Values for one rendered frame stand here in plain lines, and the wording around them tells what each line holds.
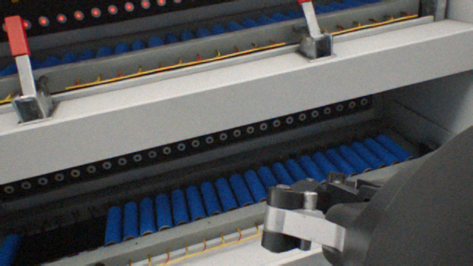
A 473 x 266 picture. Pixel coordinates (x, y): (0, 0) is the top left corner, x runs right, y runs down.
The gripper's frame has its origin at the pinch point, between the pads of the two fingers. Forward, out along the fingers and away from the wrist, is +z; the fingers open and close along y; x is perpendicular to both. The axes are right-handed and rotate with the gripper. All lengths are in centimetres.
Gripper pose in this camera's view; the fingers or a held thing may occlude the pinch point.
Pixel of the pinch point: (353, 199)
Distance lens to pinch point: 28.7
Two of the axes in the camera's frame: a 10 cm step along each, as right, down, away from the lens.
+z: 1.0, 0.6, 9.9
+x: -1.4, 9.9, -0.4
